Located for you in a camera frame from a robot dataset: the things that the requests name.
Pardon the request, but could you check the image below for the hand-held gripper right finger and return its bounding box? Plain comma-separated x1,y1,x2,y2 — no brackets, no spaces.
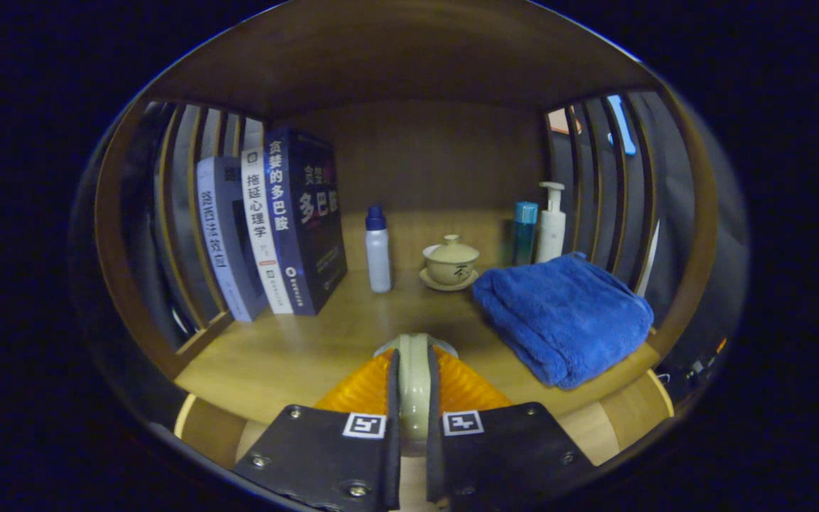
426,345,595,512

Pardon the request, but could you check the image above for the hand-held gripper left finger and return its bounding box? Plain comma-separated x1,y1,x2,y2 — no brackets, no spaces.
233,347,402,512

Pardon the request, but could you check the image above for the pale green plastic item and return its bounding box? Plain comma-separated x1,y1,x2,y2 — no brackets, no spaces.
374,333,459,456

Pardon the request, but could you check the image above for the wooden countertop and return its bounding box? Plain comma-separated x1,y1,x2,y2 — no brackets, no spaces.
175,210,663,427

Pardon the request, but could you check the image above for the wooden cabinet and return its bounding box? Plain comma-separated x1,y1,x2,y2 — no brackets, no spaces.
93,0,719,427

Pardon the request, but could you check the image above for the beige saucer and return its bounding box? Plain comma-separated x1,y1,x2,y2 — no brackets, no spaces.
419,267,480,292

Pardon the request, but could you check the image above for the beige lidded tea cup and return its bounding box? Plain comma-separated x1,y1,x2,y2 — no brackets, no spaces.
424,235,481,286

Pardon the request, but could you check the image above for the white bottle with blue cap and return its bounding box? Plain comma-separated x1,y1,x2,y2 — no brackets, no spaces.
365,206,393,294

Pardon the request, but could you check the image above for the folded blue towel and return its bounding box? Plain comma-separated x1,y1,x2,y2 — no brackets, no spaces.
472,252,655,390

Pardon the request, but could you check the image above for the teal bottle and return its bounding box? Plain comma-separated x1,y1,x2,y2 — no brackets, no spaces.
512,202,539,267

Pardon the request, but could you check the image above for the dark blue book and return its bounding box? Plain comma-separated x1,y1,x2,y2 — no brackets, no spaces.
264,127,348,316

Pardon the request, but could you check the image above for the white pump bottle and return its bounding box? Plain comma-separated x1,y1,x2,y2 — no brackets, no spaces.
535,181,567,264

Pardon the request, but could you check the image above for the white book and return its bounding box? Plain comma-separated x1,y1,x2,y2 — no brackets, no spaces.
241,147,295,315

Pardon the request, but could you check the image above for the light blue book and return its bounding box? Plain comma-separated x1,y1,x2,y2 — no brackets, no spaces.
196,156,269,323

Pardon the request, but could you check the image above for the black backdrop cloth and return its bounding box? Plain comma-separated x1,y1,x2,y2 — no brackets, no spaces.
125,92,748,356

